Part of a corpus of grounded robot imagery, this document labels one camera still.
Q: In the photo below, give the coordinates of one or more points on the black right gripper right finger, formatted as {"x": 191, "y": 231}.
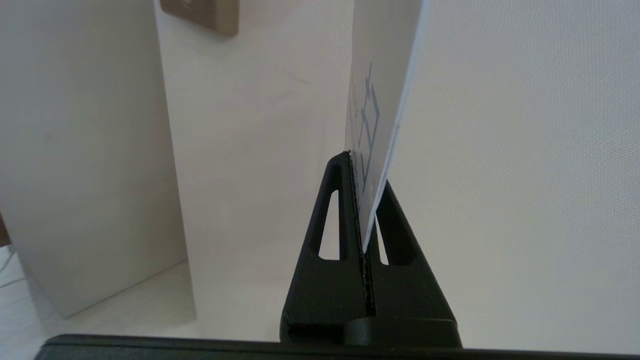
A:
{"x": 415, "y": 295}

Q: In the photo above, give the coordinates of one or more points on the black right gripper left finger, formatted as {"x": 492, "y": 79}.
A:
{"x": 325, "y": 295}

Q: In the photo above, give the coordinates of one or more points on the blue do-not-disturb door hanger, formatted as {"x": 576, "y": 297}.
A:
{"x": 382, "y": 75}

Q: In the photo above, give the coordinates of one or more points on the cream door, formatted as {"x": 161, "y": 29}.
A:
{"x": 525, "y": 175}

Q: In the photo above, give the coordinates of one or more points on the brown metal lock plate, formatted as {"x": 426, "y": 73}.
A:
{"x": 210, "y": 12}

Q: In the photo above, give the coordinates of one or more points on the beige partition panel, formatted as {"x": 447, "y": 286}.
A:
{"x": 85, "y": 150}

